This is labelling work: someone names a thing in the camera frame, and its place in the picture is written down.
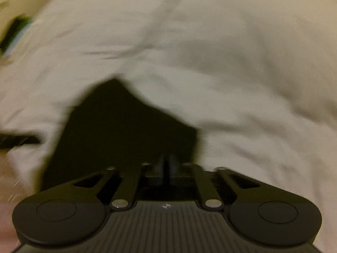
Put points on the white duvet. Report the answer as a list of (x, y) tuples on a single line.
[(257, 77)]

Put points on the green folded cloth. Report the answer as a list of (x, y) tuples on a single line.
[(15, 27)]

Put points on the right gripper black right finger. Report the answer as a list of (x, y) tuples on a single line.
[(257, 211)]

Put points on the black garment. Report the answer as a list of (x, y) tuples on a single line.
[(112, 127)]

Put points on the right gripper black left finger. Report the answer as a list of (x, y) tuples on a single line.
[(72, 212)]

